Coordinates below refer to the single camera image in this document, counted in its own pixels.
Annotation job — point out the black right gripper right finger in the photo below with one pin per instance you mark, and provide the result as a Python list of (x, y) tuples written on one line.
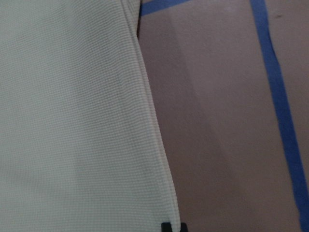
[(184, 227)]

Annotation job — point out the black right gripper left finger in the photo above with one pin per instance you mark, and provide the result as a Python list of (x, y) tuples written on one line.
[(166, 227)]

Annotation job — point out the olive green long-sleeve shirt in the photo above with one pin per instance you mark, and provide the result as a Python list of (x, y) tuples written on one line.
[(80, 146)]

